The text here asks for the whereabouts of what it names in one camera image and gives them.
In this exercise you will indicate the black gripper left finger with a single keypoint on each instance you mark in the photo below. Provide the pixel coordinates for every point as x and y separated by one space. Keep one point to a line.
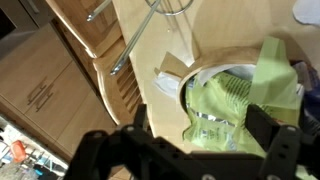
100 150

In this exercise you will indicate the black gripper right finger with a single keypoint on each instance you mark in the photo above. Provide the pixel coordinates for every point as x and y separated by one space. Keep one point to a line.
290 150

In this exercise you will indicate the large blue snack bag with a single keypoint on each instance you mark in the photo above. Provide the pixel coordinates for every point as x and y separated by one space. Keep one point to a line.
310 93

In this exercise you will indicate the wooden slat-back chair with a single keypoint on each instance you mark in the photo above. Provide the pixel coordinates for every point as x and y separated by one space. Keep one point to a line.
116 86

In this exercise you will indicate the wooden base kitchen cabinets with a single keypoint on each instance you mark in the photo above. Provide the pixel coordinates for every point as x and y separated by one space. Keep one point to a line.
50 96

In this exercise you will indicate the granite countertop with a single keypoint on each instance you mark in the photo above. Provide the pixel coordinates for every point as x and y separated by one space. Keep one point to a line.
26 153

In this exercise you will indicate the orange sponge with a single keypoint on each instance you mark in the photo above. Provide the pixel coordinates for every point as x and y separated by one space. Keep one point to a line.
18 150

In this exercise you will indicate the white paper napkin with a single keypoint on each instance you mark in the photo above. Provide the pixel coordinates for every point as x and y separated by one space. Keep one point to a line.
166 85

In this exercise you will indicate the wooden bowl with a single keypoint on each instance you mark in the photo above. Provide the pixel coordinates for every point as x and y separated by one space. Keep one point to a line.
226 33

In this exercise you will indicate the black kitchen stove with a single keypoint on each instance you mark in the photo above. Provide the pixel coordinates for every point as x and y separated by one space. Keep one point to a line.
16 20

